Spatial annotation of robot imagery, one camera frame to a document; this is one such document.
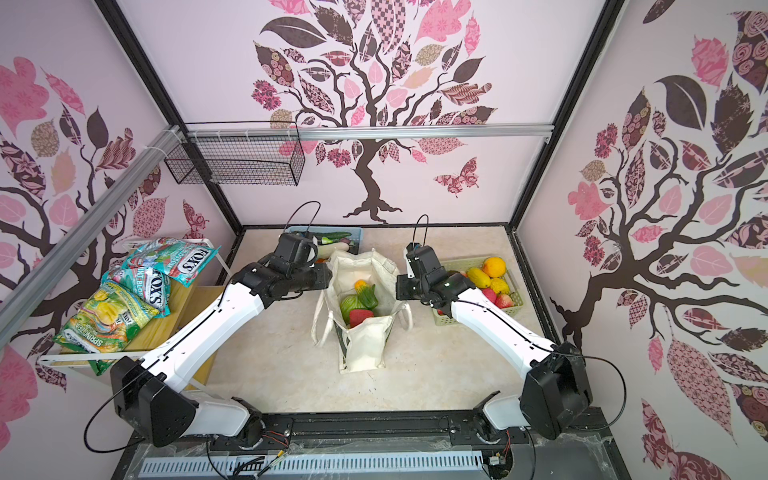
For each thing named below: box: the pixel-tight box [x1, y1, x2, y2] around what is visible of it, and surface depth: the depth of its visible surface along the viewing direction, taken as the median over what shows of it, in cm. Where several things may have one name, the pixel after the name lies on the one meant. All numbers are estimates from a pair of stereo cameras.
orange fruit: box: [482, 256, 507, 278], surface depth 99 cm
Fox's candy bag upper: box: [123, 237, 222, 288], surface depth 64 cm
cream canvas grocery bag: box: [311, 248, 414, 374], surface depth 84 cm
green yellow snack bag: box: [52, 281, 160, 376], surface depth 55 cm
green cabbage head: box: [340, 294, 368, 326], surface depth 89 cm
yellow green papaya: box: [354, 279, 379, 310], surface depth 89 cm
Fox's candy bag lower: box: [102, 265, 171, 318], surface depth 60 cm
